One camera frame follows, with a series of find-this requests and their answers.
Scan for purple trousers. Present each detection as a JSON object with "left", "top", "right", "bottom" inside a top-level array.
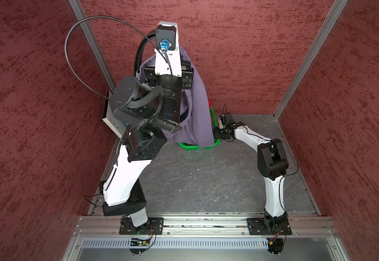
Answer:
[{"left": 135, "top": 45, "right": 214, "bottom": 147}]

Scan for green plastic basket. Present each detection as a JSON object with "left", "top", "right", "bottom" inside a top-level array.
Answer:
[{"left": 178, "top": 105, "right": 221, "bottom": 151}]

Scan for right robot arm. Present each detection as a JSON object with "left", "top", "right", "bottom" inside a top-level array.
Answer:
[{"left": 213, "top": 124, "right": 289, "bottom": 235}]

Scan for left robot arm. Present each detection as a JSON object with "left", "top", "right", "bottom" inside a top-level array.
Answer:
[{"left": 100, "top": 60, "right": 194, "bottom": 229}]

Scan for grey white book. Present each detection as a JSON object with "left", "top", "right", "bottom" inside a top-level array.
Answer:
[{"left": 102, "top": 100, "right": 127, "bottom": 139}]

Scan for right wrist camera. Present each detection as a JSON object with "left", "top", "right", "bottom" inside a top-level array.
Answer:
[{"left": 219, "top": 112, "right": 236, "bottom": 129}]

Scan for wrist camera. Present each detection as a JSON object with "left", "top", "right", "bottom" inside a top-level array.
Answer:
[
  {"left": 155, "top": 21, "right": 183, "bottom": 77},
  {"left": 219, "top": 112, "right": 236, "bottom": 129}
]

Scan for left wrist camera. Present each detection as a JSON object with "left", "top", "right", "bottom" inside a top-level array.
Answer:
[{"left": 155, "top": 21, "right": 183, "bottom": 77}]

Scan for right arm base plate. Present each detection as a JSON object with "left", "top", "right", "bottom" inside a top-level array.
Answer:
[{"left": 247, "top": 217, "right": 292, "bottom": 236}]

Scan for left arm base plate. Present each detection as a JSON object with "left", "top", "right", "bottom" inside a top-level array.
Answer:
[{"left": 119, "top": 216, "right": 164, "bottom": 236}]

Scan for aluminium rail frame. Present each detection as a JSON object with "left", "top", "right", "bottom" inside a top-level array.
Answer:
[{"left": 63, "top": 213, "right": 349, "bottom": 261}]

